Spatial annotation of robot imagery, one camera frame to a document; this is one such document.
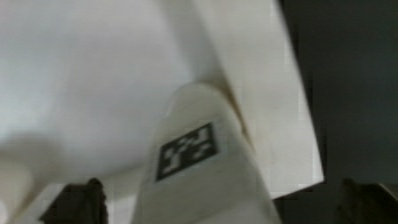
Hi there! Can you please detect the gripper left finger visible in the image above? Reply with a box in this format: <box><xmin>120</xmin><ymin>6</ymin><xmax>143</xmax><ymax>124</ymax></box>
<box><xmin>38</xmin><ymin>178</ymin><xmax>108</xmax><ymax>224</ymax></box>

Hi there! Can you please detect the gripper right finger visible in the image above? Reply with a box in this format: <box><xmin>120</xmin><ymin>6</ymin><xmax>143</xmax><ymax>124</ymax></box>
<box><xmin>333</xmin><ymin>179</ymin><xmax>398</xmax><ymax>224</ymax></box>

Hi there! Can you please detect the white table leg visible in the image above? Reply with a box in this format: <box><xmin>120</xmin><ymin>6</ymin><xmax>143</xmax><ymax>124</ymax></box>
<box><xmin>131</xmin><ymin>83</ymin><xmax>282</xmax><ymax>224</ymax></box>

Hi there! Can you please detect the white square table top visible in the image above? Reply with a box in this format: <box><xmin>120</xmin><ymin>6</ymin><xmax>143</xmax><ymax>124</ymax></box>
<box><xmin>0</xmin><ymin>0</ymin><xmax>323</xmax><ymax>224</ymax></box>

